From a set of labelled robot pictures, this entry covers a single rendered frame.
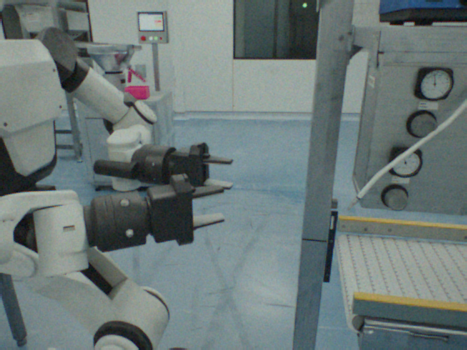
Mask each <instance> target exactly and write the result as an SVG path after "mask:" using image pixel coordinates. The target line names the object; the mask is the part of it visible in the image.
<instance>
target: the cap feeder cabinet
mask: <svg viewBox="0 0 467 350"><path fill-rule="evenodd" d="M149 91H150V97H148V98H147V99H138V100H139V101H142V102H143V103H144V104H146V105H147V106H148V107H149V108H150V109H151V110H152V111H153V113H154V114H155V115H156V116H157V122H156V123H154V124H153V132H152V135H151V141H150V145H158V146H163V144H166V145H167V147H173V148H175V134H174V120H173V89H161V91H160V92H155V89H149ZM74 101H75V103H76V106H77V111H78V121H79V126H80V132H81V136H82V141H83V151H84V156H85V162H86V167H87V177H88V182H90V185H96V187H97V188H96V189H95V192H99V191H100V188H98V186H112V185H113V184H112V178H111V176H105V175H100V174H96V173H95V172H94V171H93V165H94V163H95V161H96V160H97V159H104V160H109V158H108V147H107V139H108V137H109V135H108V132H107V131H106V129H105V126H104V124H103V117H100V116H99V115H98V114H96V113H95V112H94V111H93V110H91V109H90V108H88V106H86V105H85V104H83V103H82V102H80V101H79V100H77V99H74ZM140 187H158V185H153V184H147V183H142V184H141V186H140Z"/></svg>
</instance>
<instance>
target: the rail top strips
mask: <svg viewBox="0 0 467 350"><path fill-rule="evenodd" d="M339 219H341V220H352V221H361V222H372V223H389V224H400V225H410V226H420V227H429V228H458V229H467V226H463V225H453V224H443V223H432V222H413V221H404V220H393V219H383V218H373V217H354V216H344V215H339ZM353 294H354V299H358V300H365V301H372V302H379V303H399V304H406V305H414V306H421V307H427V308H440V309H448V310H454V311H461V312H467V303H460V302H446V301H440V300H425V299H418V298H411V297H397V296H390V295H383V294H376V293H368V292H355V291H353Z"/></svg>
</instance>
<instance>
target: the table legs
mask: <svg viewBox="0 0 467 350"><path fill-rule="evenodd" d="M0 295H1V298H2V300H3V306H4V309H5V312H6V314H7V317H8V322H9V327H10V331H11V333H12V336H13V339H14V340H16V343H17V345H18V347H23V346H25V345H26V344H27V339H26V336H27V333H26V329H25V323H24V320H23V315H22V312H21V309H20V306H19V302H18V298H17V294H16V292H15V288H14V285H13V280H12V277H11V275H9V274H6V273H2V272H0Z"/></svg>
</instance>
